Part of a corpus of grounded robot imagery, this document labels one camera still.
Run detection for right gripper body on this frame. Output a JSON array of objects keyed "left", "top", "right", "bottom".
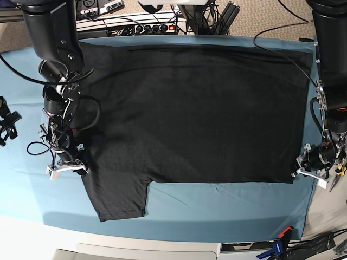
[{"left": 50, "top": 144, "right": 89, "bottom": 173}]

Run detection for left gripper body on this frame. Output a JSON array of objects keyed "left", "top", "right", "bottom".
[{"left": 291, "top": 142, "right": 336, "bottom": 181}]

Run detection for black T-shirt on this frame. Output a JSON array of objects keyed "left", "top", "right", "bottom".
[{"left": 79, "top": 43, "right": 312, "bottom": 222}]

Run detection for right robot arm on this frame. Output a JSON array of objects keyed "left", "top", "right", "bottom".
[{"left": 17, "top": 1, "right": 101, "bottom": 179}]

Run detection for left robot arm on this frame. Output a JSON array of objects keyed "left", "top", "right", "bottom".
[{"left": 292, "top": 1, "right": 346, "bottom": 185}]

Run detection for teal table cloth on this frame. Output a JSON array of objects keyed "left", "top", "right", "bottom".
[{"left": 1, "top": 36, "right": 320, "bottom": 242}]

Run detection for black stand on left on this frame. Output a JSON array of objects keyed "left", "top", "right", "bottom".
[{"left": 1, "top": 96, "right": 22, "bottom": 147}]

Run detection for orange clamp bottom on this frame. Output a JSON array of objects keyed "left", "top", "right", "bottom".
[{"left": 278, "top": 226, "right": 294, "bottom": 241}]

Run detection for blue clamp bottom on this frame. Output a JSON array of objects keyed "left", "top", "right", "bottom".
[{"left": 256, "top": 240, "right": 284, "bottom": 259}]

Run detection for white power strip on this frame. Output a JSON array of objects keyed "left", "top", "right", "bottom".
[{"left": 119, "top": 22, "right": 188, "bottom": 36}]

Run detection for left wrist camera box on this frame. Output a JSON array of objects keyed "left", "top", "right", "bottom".
[{"left": 318, "top": 178, "right": 330, "bottom": 190}]

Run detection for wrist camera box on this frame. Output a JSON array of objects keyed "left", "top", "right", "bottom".
[
  {"left": 45, "top": 165, "right": 60, "bottom": 180},
  {"left": 318, "top": 178, "right": 330, "bottom": 190}
]

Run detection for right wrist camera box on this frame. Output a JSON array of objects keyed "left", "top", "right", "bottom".
[{"left": 45, "top": 165, "right": 60, "bottom": 180}]

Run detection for yellow handled pliers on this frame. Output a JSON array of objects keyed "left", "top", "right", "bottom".
[{"left": 329, "top": 164, "right": 346, "bottom": 192}]

